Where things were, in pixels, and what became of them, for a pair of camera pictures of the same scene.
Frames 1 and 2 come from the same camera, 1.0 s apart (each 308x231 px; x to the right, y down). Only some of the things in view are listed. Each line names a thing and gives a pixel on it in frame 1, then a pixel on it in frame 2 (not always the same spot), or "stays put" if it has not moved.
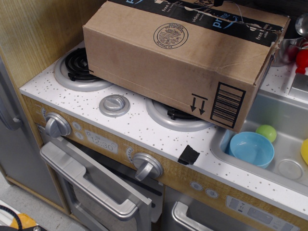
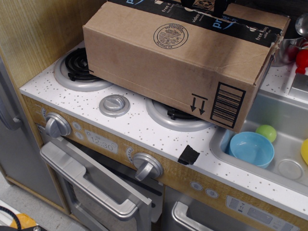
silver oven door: x=97 y=197 stays put
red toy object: x=301 y=61 stays put
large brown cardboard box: x=190 y=58 stays put
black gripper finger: x=218 y=3 to x=220 y=7
